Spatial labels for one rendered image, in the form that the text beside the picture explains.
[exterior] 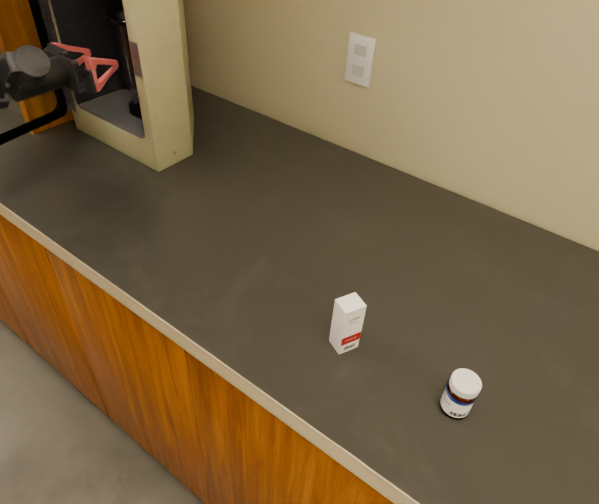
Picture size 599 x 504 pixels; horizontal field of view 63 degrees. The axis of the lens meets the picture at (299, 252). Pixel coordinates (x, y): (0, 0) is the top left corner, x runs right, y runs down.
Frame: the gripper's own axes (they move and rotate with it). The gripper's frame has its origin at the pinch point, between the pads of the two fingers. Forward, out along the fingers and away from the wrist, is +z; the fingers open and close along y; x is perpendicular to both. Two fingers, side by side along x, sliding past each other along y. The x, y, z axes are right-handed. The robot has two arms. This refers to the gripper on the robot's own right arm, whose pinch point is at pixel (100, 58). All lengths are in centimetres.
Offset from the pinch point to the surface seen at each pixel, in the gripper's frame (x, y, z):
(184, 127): 16.3, -11.1, 10.8
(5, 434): 116, 26, -51
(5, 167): 23.2, 15.6, -21.2
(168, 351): 39, -42, -25
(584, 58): -8, -82, 47
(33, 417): 117, 25, -42
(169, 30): -5.9, -11.6, 10.1
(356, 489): 39, -86, -24
